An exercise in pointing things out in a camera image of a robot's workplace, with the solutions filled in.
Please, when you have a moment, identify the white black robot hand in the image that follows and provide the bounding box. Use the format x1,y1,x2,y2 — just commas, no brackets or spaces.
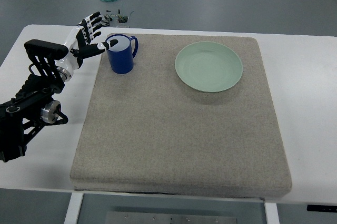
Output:
56,12,119,82

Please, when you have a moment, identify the blue cup white inside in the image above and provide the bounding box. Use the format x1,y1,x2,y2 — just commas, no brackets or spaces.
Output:
106,34,138,74

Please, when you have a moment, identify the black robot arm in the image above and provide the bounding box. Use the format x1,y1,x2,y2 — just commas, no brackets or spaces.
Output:
1,39,68,162

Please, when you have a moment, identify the light green plate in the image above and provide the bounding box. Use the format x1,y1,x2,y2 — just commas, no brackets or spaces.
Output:
175,41,243,93

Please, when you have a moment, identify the black table control panel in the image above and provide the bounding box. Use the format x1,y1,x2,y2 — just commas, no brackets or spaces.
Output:
306,205,337,213

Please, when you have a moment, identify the grey metal base plate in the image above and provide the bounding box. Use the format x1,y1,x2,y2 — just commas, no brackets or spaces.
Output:
105,211,237,224

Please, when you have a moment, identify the white table frame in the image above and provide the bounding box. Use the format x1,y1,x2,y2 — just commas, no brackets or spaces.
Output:
64,192,280,224

